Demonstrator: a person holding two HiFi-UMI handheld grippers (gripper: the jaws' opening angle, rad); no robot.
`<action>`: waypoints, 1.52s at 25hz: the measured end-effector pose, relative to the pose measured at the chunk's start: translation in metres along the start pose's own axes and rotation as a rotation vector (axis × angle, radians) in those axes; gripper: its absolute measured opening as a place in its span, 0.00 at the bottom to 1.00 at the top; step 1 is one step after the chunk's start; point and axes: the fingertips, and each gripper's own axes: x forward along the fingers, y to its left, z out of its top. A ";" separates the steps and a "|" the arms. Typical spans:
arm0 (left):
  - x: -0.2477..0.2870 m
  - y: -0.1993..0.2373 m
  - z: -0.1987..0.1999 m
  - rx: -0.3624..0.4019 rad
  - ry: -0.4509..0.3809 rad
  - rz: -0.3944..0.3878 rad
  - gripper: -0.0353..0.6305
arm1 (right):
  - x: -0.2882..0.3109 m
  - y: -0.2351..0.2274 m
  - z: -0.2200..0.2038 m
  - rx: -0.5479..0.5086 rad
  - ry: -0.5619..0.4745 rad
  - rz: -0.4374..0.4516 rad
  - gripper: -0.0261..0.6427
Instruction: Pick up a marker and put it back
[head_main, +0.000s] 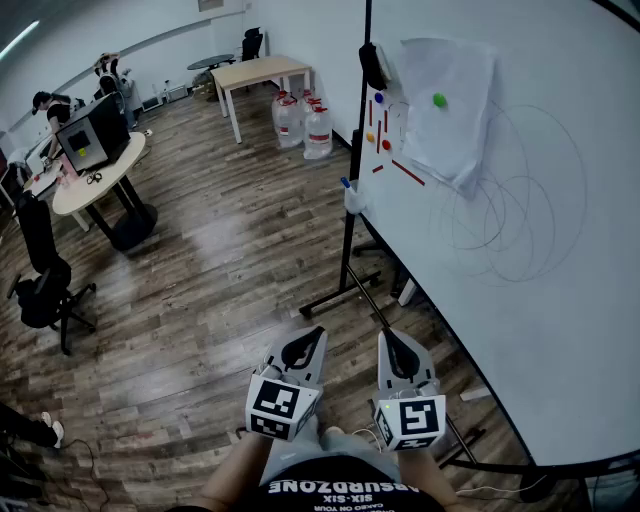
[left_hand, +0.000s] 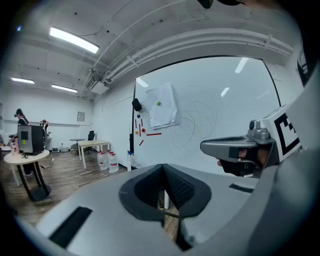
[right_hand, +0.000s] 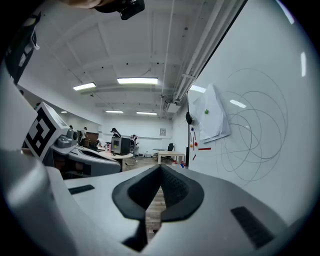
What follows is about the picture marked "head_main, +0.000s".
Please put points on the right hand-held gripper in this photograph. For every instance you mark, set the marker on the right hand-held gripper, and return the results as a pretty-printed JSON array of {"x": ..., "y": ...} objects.
[{"x": 415, "y": 420}]

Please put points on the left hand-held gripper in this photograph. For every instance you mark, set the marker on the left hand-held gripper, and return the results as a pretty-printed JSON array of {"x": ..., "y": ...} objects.
[{"x": 272, "y": 402}]

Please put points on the blue marker pen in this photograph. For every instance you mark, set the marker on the blue marker pen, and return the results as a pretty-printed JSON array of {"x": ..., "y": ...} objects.
[{"x": 345, "y": 182}]

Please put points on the person's right forearm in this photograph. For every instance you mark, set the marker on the person's right forearm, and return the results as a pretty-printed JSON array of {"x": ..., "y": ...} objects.
[{"x": 430, "y": 480}]

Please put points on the person's left forearm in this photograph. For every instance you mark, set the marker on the person's left forearm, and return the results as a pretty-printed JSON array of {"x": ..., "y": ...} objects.
[{"x": 235, "y": 470}]

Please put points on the white whiteboard on stand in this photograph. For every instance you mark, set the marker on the white whiteboard on stand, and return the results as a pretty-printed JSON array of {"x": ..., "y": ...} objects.
[{"x": 350, "y": 225}]

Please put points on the black felt whiteboard eraser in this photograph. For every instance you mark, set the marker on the black felt whiteboard eraser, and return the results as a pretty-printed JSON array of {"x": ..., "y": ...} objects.
[{"x": 372, "y": 65}]

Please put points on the small white block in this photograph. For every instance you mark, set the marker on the small white block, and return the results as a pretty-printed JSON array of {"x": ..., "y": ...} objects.
[{"x": 407, "y": 292}]

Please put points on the person's grey trousers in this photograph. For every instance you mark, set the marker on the person's grey trousers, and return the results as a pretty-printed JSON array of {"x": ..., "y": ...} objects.
[{"x": 340, "y": 442}]

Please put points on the person's black printed t-shirt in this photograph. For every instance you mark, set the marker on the person's black printed t-shirt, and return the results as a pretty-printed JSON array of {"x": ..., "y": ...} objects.
[{"x": 340, "y": 485}]

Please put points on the long red magnetic strip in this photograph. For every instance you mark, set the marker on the long red magnetic strip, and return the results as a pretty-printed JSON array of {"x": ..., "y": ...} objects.
[{"x": 407, "y": 172}]

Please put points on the white paper sheets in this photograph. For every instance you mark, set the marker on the white paper sheets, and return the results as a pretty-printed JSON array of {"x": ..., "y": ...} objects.
[{"x": 450, "y": 140}]

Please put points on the round beige table black base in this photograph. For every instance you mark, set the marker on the round beige table black base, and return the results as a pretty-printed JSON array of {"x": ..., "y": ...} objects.
[{"x": 115, "y": 175}]

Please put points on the black swivel office chair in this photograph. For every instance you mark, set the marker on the black swivel office chair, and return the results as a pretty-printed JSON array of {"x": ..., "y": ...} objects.
[{"x": 42, "y": 280}]

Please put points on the green round magnet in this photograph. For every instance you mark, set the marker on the green round magnet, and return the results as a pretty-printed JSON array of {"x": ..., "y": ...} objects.
[{"x": 439, "y": 99}]

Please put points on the blue round magnet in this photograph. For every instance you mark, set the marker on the blue round magnet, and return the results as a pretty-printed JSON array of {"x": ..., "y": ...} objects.
[{"x": 378, "y": 97}]

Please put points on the small white floor appliance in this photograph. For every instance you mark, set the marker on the small white floor appliance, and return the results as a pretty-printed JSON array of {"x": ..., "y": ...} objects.
[
  {"x": 177, "y": 92},
  {"x": 151, "y": 103}
]

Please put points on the wooden table white legs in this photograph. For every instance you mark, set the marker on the wooden table white legs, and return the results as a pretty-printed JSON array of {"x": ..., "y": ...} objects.
[{"x": 260, "y": 67}]

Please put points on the black computer monitor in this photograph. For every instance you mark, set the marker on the black computer monitor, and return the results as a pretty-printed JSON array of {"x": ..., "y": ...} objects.
[{"x": 97, "y": 127}]

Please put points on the black high-back office chair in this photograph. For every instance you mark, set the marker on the black high-back office chair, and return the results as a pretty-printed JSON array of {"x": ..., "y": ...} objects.
[{"x": 252, "y": 42}]

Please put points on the humanoid figure on stand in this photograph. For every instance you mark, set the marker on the humanoid figure on stand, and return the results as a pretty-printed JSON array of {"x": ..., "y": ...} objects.
[{"x": 109, "y": 70}]

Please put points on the ceiling strip light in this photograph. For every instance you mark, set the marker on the ceiling strip light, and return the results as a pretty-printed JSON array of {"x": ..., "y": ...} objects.
[{"x": 20, "y": 38}]

